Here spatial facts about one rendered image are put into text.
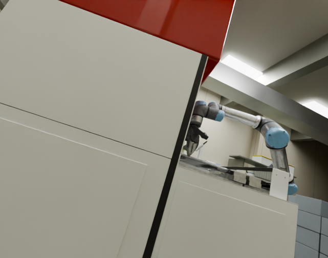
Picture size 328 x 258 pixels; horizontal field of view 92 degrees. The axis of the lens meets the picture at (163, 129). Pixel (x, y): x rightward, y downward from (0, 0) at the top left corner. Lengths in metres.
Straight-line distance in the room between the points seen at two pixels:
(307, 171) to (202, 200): 7.00
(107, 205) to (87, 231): 0.08
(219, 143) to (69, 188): 4.72
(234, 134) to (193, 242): 4.80
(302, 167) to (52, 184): 7.34
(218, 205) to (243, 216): 0.12
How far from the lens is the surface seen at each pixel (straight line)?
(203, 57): 0.65
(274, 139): 1.15
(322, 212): 3.62
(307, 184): 7.62
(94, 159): 0.50
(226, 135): 5.21
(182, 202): 0.72
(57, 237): 0.55
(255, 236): 0.88
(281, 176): 1.02
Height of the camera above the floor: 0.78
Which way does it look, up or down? 14 degrees up
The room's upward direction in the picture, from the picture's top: 18 degrees clockwise
